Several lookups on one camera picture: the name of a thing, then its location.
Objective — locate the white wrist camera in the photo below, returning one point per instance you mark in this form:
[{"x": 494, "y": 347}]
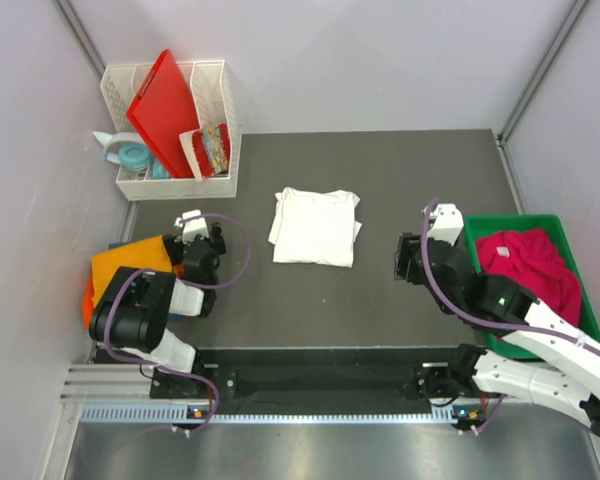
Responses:
[
  {"x": 191, "y": 225},
  {"x": 445, "y": 223}
]

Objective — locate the green plastic bin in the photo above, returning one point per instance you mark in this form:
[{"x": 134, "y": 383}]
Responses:
[{"x": 479, "y": 226}]

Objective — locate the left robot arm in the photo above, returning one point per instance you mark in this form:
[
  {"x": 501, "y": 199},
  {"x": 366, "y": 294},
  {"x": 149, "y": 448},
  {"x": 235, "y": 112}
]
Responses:
[{"x": 148, "y": 341}]

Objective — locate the white t shirt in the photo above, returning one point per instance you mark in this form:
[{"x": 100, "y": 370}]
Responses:
[{"x": 315, "y": 228}]

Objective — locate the red patterned booklet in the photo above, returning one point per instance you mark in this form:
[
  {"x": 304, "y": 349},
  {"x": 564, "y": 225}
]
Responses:
[{"x": 207, "y": 151}]

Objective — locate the red plastic folder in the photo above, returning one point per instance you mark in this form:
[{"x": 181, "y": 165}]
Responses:
[{"x": 161, "y": 110}]

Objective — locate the white file organizer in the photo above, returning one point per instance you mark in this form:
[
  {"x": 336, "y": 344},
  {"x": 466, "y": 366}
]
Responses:
[{"x": 210, "y": 85}]

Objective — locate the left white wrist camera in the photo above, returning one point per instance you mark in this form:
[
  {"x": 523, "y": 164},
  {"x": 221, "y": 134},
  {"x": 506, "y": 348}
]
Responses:
[{"x": 191, "y": 225}]

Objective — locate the pink t shirt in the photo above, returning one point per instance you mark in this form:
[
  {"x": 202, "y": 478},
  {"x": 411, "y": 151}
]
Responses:
[{"x": 532, "y": 260}]

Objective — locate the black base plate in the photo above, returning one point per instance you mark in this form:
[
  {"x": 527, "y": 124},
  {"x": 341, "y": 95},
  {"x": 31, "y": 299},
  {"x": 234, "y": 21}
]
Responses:
[{"x": 275, "y": 376}]

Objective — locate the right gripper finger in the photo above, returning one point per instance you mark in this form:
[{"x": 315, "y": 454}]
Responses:
[
  {"x": 399, "y": 268},
  {"x": 409, "y": 243}
]

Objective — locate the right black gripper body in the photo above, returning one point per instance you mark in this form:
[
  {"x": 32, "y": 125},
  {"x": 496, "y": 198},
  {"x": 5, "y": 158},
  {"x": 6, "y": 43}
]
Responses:
[{"x": 413, "y": 274}]

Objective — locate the light blue headphones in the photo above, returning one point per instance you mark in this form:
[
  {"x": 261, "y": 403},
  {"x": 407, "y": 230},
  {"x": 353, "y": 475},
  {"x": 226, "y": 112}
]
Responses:
[{"x": 128, "y": 149}]

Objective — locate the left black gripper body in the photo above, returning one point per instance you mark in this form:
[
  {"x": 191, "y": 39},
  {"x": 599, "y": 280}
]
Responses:
[{"x": 176, "y": 254}]

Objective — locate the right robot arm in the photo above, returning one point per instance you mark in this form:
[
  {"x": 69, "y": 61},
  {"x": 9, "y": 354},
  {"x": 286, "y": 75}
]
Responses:
[{"x": 494, "y": 304}]

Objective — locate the aluminium frame rail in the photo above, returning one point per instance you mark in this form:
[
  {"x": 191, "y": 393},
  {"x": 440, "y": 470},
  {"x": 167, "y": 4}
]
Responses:
[{"x": 549, "y": 56}]

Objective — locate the white cable duct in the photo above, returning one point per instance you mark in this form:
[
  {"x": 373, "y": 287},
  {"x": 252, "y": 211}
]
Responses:
[{"x": 181, "y": 414}]

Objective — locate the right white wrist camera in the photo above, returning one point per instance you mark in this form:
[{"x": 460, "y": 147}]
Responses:
[{"x": 445, "y": 223}]

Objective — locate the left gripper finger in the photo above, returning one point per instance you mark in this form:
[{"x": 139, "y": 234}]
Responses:
[
  {"x": 216, "y": 240},
  {"x": 172, "y": 240}
]

